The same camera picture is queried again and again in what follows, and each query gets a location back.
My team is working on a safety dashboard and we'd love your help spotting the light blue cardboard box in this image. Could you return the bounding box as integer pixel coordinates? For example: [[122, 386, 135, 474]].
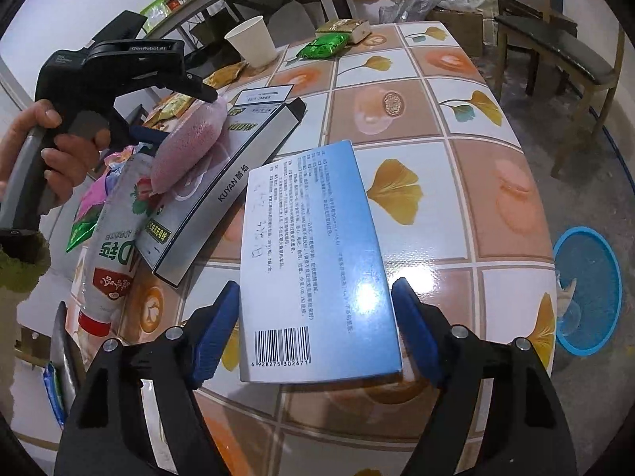
[[239, 140, 404, 386]]

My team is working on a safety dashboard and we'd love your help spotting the long black silver box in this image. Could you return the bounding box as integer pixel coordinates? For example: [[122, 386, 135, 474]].
[[134, 85, 308, 288]]

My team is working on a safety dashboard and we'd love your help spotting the dark wooden stool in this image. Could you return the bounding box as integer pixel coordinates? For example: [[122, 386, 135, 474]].
[[497, 0, 579, 35]]

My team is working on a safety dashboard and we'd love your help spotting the yellow green snack packet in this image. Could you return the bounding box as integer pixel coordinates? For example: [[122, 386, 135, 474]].
[[141, 93, 197, 130]]

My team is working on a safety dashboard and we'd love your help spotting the white paper cup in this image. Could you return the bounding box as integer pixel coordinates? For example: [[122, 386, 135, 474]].
[[224, 15, 279, 68]]

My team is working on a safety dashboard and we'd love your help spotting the pink snack packet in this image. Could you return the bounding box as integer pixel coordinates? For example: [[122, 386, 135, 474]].
[[74, 148, 133, 240]]

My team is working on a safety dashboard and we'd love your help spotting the blue plastic mesh basket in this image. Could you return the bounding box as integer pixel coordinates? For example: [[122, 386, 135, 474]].
[[552, 226, 622, 357]]

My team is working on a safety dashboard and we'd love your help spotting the green foil snack packet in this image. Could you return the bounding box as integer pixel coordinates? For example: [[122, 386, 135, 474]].
[[66, 215, 100, 255]]

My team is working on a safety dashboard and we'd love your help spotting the small green foil packet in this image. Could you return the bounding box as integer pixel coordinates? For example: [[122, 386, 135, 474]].
[[296, 31, 351, 60]]

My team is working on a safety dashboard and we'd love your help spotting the crumpled clear plastic bag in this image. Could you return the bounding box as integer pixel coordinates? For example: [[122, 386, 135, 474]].
[[379, 0, 458, 25]]

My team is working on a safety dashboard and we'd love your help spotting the wooden chair with black seat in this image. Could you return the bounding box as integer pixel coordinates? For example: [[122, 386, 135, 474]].
[[493, 0, 627, 180]]

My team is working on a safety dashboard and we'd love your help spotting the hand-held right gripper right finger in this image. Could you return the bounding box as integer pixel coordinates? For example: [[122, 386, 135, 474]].
[[391, 278, 579, 476]]

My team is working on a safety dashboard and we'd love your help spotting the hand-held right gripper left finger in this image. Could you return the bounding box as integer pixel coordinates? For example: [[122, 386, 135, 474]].
[[54, 280, 242, 476]]

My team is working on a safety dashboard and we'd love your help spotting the gold foil packet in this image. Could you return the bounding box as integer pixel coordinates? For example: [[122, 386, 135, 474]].
[[315, 19, 371, 43]]

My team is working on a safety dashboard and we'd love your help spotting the white quilted mattress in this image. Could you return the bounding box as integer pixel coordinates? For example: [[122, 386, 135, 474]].
[[560, 0, 635, 184]]

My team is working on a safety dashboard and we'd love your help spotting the blue packet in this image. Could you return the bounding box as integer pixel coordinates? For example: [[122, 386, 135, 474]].
[[42, 361, 68, 430]]

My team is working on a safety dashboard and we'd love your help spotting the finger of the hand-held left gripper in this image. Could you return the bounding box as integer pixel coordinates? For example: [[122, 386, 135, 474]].
[[149, 72, 219, 104], [126, 125, 172, 146]]

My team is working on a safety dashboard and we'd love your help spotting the pink printed plastic bag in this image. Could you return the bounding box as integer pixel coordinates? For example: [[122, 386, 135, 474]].
[[149, 98, 232, 199]]

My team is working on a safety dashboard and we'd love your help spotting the white red-capped milk bottle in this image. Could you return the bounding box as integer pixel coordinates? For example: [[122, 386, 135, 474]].
[[77, 153, 167, 341]]

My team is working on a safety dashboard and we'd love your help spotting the person's left hand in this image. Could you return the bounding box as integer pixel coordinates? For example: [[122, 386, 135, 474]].
[[0, 98, 114, 209]]

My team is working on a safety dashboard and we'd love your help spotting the green packet with clear window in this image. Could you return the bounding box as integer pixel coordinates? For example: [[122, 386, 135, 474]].
[[139, 0, 168, 31]]

